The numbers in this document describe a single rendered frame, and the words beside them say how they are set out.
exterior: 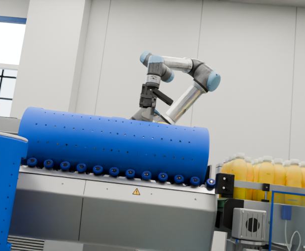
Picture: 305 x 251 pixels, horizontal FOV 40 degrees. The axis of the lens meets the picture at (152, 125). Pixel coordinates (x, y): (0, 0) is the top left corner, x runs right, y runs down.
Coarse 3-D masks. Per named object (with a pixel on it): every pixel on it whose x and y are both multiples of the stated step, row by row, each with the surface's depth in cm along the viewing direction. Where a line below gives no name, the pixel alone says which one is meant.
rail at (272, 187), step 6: (234, 180) 183; (234, 186) 183; (240, 186) 183; (246, 186) 183; (252, 186) 183; (258, 186) 183; (270, 186) 184; (276, 186) 184; (282, 186) 184; (288, 186) 184; (294, 192) 184; (300, 192) 184
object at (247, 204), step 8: (232, 200) 179; (240, 200) 180; (248, 200) 181; (224, 208) 179; (232, 208) 179; (248, 208) 179; (256, 208) 179; (264, 208) 180; (216, 216) 222; (224, 216) 178; (232, 216) 178; (216, 224) 221; (224, 224) 177; (264, 248) 184
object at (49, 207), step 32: (32, 192) 184; (64, 192) 185; (96, 192) 186; (128, 192) 187; (160, 192) 189; (192, 192) 190; (32, 224) 186; (64, 224) 187; (96, 224) 187; (128, 224) 187; (160, 224) 187; (192, 224) 188
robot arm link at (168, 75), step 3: (165, 66) 215; (168, 69) 217; (165, 72) 215; (168, 72) 217; (171, 72) 220; (162, 75) 215; (165, 75) 216; (168, 75) 218; (171, 75) 220; (174, 75) 223; (162, 78) 217; (165, 78) 218; (168, 78) 219; (171, 78) 221; (165, 81) 221; (168, 81) 222
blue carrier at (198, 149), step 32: (32, 128) 189; (64, 128) 190; (96, 128) 191; (128, 128) 193; (160, 128) 196; (192, 128) 199; (64, 160) 192; (96, 160) 191; (128, 160) 191; (160, 160) 191; (192, 160) 191
